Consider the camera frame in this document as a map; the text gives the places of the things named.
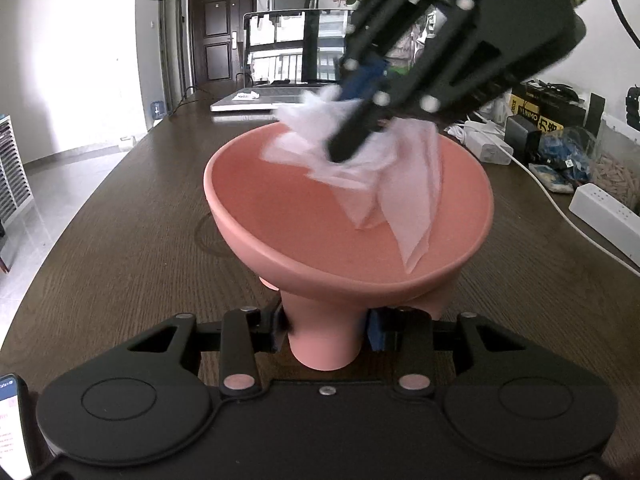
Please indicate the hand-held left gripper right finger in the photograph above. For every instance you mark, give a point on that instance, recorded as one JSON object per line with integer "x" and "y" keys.
{"x": 375, "y": 334}

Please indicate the silver laptop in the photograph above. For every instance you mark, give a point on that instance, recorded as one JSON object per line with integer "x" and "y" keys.
{"x": 280, "y": 55}

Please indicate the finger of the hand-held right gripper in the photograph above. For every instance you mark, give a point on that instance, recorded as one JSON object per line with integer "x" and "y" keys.
{"x": 350, "y": 135}
{"x": 367, "y": 74}

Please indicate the black power adapter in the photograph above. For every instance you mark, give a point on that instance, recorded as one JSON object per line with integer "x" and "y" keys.
{"x": 521, "y": 135}

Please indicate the pink footed bowl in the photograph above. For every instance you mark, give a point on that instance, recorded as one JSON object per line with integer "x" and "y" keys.
{"x": 320, "y": 240}

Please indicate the white drawer shelf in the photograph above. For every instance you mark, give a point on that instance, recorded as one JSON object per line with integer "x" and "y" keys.
{"x": 12, "y": 170}

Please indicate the white charger brick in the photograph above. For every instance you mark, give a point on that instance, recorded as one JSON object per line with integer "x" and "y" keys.
{"x": 492, "y": 147}

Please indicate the clear box of wooden pegs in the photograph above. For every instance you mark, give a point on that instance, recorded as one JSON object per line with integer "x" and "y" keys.
{"x": 617, "y": 170}

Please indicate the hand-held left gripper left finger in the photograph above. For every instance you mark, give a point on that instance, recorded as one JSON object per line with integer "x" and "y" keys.
{"x": 276, "y": 339}

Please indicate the smartphone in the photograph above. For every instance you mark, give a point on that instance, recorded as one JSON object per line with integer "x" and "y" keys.
{"x": 12, "y": 430}

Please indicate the yellow and black box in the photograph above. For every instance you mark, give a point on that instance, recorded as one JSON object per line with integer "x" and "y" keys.
{"x": 547, "y": 105}

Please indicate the light stand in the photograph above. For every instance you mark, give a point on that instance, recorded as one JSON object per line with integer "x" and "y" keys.
{"x": 166, "y": 50}

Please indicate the dark brown door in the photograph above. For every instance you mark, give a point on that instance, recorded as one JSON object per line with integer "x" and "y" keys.
{"x": 217, "y": 35}

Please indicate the white tissue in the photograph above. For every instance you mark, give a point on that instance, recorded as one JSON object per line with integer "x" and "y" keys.
{"x": 400, "y": 180}

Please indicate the white power strip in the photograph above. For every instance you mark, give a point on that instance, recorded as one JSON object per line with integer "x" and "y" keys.
{"x": 607, "y": 217}

